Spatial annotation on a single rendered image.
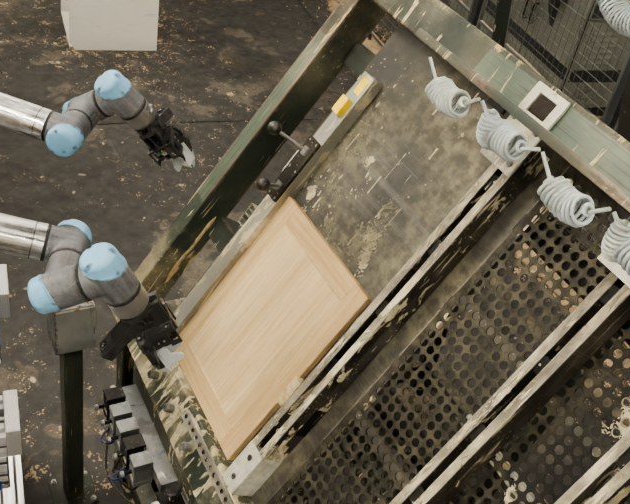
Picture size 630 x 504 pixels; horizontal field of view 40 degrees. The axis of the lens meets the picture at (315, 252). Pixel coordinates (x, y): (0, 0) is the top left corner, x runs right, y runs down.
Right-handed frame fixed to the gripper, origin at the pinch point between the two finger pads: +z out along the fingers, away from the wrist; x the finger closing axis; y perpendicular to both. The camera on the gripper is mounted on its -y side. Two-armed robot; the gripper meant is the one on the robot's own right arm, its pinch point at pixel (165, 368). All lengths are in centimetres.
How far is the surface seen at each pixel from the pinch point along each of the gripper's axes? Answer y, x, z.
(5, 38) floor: -79, 439, 108
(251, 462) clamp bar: 4.6, -4.3, 37.9
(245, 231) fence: 25, 55, 22
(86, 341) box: -32, 64, 42
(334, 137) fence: 58, 55, 6
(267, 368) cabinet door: 16.4, 17.5, 34.7
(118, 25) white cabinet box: -7, 423, 125
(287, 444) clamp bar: 14.3, -4.6, 37.0
